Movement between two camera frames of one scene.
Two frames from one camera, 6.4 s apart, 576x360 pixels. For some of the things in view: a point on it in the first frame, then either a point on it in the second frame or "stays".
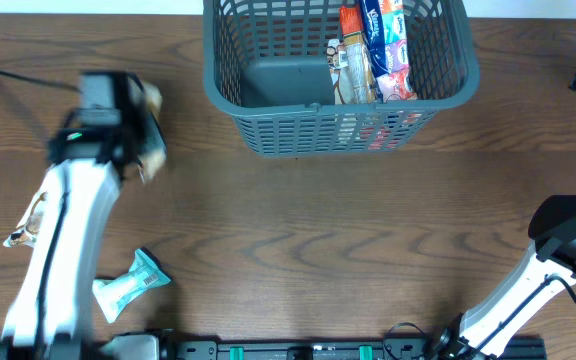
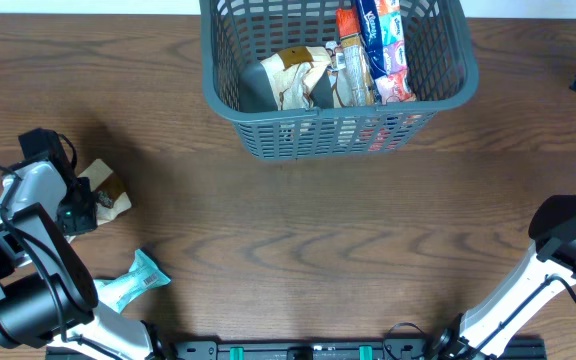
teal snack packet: [112, 295] stays
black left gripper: [157, 138] → [86, 217]
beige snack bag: [152, 164] → [301, 78]
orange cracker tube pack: [359, 68] stays
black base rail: [442, 346] stays
